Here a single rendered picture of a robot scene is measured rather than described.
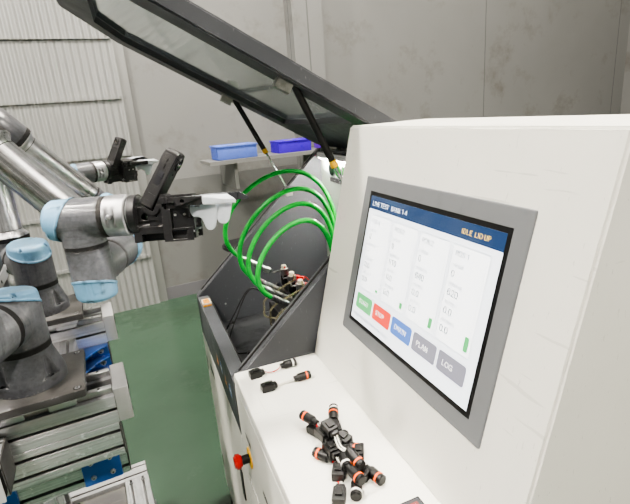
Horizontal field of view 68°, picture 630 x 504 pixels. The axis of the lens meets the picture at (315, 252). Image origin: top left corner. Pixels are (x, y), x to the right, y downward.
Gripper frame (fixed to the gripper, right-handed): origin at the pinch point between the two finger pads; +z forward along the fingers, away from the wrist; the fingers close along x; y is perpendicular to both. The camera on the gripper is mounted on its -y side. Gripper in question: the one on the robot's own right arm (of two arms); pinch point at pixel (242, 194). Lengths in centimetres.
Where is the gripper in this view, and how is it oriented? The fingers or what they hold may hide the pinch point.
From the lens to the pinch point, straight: 85.9
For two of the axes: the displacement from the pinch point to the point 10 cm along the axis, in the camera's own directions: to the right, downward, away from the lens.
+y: 0.8, 9.8, 1.6
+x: 0.0, 1.6, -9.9
